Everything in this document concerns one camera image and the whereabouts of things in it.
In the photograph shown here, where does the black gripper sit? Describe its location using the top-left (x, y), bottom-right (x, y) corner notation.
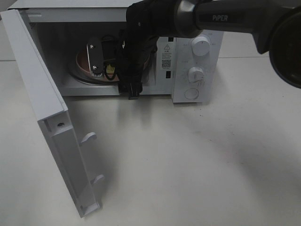
top-left (102, 35), bottom-right (158, 100)

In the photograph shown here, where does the round door release button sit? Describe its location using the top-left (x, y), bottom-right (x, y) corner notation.
top-left (184, 88), bottom-right (199, 100)

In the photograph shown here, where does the pink round plate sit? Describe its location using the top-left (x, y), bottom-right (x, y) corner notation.
top-left (75, 48), bottom-right (150, 82)

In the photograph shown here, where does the white timer knob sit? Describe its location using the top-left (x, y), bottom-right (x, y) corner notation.
top-left (188, 66), bottom-right (205, 83)

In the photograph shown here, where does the white microwave door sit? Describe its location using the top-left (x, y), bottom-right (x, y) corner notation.
top-left (1, 9), bottom-right (104, 217)

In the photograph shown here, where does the sandwich with white bread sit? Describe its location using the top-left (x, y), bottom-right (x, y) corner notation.
top-left (106, 65), bottom-right (115, 75)

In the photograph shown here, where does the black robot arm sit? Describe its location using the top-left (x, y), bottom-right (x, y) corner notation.
top-left (114, 0), bottom-right (301, 99)

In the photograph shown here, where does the white warning label sticker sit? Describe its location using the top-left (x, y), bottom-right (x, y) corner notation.
top-left (158, 42), bottom-right (174, 71)

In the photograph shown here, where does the glass microwave turntable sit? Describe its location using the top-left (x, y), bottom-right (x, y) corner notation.
top-left (68, 69), bottom-right (120, 85)

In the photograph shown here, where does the white microwave oven body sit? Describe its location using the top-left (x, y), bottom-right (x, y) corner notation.
top-left (8, 0), bottom-right (223, 103)

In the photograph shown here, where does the white upper power knob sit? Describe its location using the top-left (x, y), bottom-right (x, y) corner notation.
top-left (191, 35), bottom-right (211, 57)

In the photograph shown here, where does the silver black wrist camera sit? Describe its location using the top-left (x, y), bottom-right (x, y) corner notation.
top-left (87, 37), bottom-right (104, 80)

